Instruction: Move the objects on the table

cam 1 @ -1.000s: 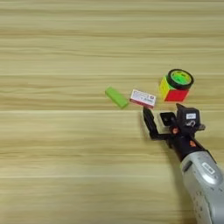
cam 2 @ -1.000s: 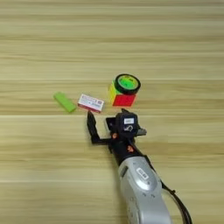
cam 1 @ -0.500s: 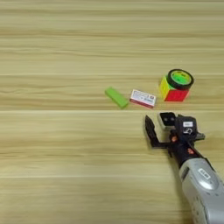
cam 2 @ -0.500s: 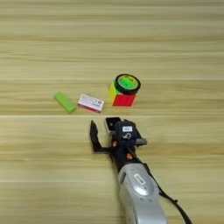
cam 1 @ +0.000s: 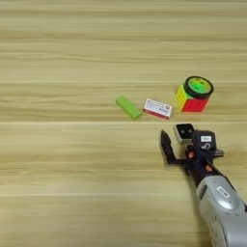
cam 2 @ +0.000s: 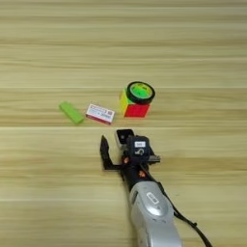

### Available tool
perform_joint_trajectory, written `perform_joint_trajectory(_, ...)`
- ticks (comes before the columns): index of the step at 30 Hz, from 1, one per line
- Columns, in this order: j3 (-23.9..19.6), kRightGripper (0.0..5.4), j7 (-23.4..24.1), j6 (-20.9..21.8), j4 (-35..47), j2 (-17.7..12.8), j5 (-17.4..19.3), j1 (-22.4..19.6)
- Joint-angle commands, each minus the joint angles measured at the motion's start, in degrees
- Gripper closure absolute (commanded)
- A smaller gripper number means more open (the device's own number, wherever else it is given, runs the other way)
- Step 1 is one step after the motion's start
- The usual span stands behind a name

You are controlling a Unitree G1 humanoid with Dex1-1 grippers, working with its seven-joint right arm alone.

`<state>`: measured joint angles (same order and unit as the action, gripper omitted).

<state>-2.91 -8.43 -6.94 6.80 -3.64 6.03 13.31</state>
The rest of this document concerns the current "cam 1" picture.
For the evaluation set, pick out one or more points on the colourful puzzle cube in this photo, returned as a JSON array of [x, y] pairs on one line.
[[193, 105]]

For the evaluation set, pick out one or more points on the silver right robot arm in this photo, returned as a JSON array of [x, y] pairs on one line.
[[225, 212]]

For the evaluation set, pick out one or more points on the small black-topped silver cube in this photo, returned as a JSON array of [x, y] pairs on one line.
[[184, 130]]

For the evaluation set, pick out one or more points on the small white red box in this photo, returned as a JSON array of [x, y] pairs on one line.
[[157, 107]]

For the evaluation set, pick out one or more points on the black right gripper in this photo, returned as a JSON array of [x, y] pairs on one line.
[[199, 167]]

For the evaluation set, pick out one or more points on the black tape roll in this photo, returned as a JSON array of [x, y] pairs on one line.
[[197, 96]]

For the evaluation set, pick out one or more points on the green rectangular block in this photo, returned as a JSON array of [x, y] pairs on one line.
[[128, 107]]

